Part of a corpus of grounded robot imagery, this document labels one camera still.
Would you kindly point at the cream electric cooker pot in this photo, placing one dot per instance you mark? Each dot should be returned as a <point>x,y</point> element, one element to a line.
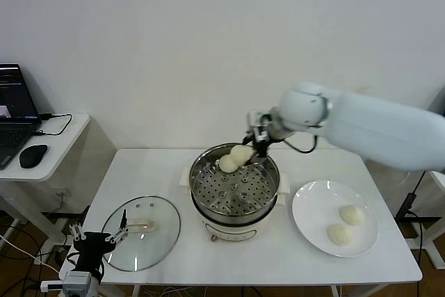
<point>236,232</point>

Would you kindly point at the silver flat external drive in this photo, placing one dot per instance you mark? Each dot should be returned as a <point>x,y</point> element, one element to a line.
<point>54,126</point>

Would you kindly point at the white steamed baozi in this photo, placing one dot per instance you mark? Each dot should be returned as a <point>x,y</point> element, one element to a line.
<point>226,165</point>
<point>352,214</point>
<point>242,154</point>
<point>339,234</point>

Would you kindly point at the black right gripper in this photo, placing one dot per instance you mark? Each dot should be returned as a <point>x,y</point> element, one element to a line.
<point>260,130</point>

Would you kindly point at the white side desk with label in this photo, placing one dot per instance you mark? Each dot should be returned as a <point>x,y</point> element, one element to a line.
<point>434,189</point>

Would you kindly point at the stainless steel steamer basket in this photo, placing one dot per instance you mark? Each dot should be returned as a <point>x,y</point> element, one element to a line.
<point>234,206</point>

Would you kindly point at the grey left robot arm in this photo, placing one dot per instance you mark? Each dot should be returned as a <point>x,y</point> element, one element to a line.
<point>78,284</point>

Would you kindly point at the black open laptop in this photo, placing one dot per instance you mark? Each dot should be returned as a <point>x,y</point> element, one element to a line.
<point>14,137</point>

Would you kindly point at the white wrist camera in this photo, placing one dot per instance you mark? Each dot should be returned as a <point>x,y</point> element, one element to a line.
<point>52,286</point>

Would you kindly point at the white round plate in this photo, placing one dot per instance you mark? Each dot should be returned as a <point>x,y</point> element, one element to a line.
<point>313,213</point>

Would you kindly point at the black computer mouse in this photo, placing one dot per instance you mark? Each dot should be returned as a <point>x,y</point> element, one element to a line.
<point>33,156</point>

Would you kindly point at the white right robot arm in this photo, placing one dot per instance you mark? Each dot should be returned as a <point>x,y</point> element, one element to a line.
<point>382,130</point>

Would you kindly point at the white wall socket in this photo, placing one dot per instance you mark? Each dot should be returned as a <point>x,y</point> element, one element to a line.
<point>62,193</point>

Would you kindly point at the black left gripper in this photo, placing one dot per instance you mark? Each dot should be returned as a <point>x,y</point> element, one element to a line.
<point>94,245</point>

